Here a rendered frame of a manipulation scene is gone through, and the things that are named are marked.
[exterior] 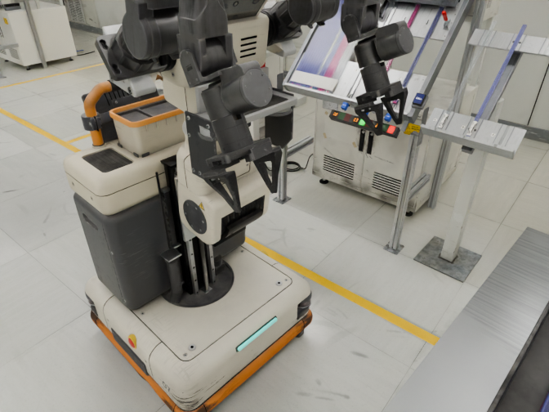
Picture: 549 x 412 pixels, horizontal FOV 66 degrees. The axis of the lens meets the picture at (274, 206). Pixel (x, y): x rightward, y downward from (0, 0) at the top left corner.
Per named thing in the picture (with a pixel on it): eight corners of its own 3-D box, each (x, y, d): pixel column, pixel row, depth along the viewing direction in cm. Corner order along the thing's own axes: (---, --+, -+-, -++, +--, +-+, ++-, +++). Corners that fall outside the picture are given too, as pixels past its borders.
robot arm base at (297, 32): (286, 7, 114) (254, 12, 107) (305, -11, 108) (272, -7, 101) (300, 37, 115) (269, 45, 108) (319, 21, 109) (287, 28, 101)
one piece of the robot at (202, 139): (179, 168, 106) (167, 82, 94) (258, 136, 123) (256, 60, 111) (220, 192, 97) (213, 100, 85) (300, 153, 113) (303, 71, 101)
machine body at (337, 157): (412, 221, 239) (435, 118, 205) (310, 182, 276) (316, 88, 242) (453, 177, 281) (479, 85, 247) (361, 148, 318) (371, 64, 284)
